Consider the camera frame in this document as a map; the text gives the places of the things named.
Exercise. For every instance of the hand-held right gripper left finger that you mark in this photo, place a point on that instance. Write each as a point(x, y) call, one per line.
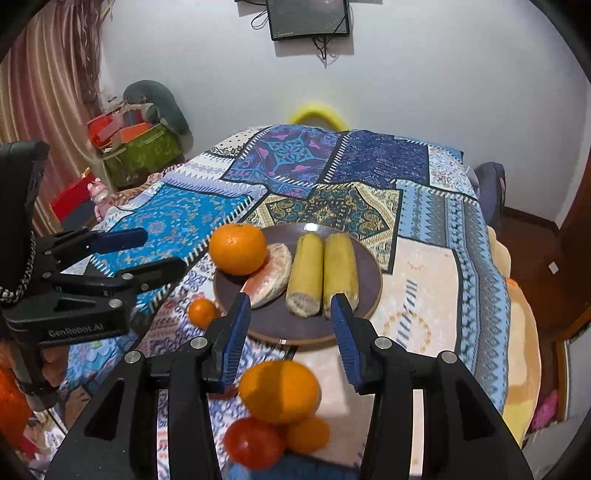
point(236, 337)

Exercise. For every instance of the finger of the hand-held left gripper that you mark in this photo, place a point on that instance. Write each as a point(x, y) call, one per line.
point(122, 238)
point(157, 272)

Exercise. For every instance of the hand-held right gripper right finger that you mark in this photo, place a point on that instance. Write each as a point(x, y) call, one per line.
point(344, 332)

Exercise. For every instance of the person's left hand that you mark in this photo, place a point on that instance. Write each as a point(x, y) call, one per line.
point(54, 367)

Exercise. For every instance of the round brown plate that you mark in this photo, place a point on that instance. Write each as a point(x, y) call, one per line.
point(272, 325)

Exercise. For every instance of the small tangerine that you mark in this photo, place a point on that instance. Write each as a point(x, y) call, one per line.
point(308, 436)
point(202, 314)

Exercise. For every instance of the pink plush toy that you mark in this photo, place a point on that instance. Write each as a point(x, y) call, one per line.
point(101, 198)

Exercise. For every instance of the red flat box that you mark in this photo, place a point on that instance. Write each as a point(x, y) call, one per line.
point(74, 205)

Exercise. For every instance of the yellow corn cob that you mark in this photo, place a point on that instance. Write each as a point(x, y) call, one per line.
point(305, 274)
point(340, 267)

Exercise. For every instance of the pink sweet potato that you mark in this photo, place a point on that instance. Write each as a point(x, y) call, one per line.
point(271, 277)

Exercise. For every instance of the large orange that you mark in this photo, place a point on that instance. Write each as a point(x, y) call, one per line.
point(238, 249)
point(279, 392)

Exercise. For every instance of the green patterned box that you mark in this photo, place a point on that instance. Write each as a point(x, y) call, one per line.
point(145, 154)

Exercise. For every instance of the red cardboard box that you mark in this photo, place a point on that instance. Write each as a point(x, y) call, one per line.
point(104, 127)

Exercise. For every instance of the striped pink curtain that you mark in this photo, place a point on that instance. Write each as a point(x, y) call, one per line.
point(41, 87)

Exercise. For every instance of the red tomato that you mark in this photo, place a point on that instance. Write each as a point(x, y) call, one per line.
point(253, 444)

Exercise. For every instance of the grey neck pillow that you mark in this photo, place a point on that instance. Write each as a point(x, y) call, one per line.
point(168, 104)

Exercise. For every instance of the blue dish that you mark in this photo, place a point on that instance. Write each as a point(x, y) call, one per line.
point(295, 468)

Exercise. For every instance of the patchwork printed blanket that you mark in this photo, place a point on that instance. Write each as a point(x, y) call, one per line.
point(351, 161)

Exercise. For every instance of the peach fleece blanket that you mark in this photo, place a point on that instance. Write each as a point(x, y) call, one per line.
point(521, 323)

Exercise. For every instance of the dark chair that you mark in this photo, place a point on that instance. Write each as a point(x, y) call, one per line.
point(490, 194)

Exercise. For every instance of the pink cloth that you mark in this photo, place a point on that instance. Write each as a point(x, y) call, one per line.
point(545, 410)

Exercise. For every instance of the wooden cabinet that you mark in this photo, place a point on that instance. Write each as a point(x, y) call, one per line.
point(570, 277)

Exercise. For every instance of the black wall monitor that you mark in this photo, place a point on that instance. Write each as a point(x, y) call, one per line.
point(308, 17)

